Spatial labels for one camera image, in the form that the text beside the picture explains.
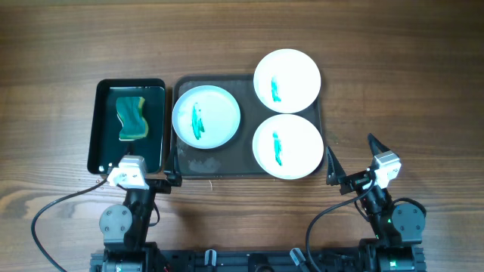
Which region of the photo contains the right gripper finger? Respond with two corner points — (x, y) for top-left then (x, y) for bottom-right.
(368, 133), (390, 156)
(326, 147), (346, 186)

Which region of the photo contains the white plate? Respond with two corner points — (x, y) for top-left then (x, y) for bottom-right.
(252, 114), (324, 180)
(172, 85), (241, 149)
(253, 48), (321, 113)

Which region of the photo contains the green yellow sponge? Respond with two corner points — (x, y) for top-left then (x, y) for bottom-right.
(116, 97), (149, 141)

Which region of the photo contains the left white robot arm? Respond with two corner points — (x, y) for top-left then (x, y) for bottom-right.
(90, 151), (182, 272)

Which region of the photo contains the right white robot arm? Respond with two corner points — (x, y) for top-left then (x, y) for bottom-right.
(318, 134), (427, 271)

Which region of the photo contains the large dark plastic tray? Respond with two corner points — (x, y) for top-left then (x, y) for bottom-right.
(170, 75), (322, 180)

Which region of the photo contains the small black water container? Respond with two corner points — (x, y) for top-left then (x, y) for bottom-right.
(87, 79), (166, 175)

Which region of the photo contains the right black cable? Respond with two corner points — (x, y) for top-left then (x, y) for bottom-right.
(305, 179), (376, 272)

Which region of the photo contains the black cable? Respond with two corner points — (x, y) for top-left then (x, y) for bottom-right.
(305, 179), (376, 272)
(30, 177), (110, 272)

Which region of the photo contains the left black cable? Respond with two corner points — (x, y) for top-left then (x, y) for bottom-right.
(30, 177), (110, 272)

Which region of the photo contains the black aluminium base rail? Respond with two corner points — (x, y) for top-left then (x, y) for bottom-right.
(89, 247), (427, 272)

